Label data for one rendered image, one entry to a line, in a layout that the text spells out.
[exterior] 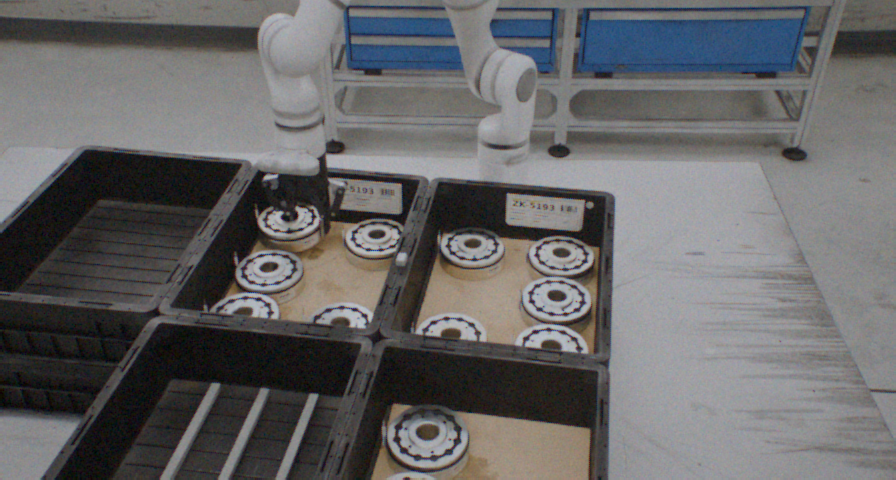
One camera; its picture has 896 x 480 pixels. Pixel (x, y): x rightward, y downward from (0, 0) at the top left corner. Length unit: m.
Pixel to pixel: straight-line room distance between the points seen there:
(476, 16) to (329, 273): 0.46
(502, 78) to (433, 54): 1.71
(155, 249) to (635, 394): 0.80
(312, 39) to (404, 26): 1.91
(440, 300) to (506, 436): 0.28
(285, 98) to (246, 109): 2.42
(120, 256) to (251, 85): 2.44
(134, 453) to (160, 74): 3.00
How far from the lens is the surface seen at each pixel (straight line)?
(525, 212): 1.52
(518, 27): 3.22
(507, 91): 1.57
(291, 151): 1.41
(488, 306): 1.41
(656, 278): 1.72
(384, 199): 1.55
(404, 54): 3.27
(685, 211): 1.91
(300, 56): 1.33
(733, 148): 3.60
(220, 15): 4.29
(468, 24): 1.49
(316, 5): 1.33
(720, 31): 3.32
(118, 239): 1.64
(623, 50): 3.29
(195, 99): 3.91
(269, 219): 1.54
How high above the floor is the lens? 1.74
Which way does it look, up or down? 35 degrees down
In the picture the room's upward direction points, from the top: straight up
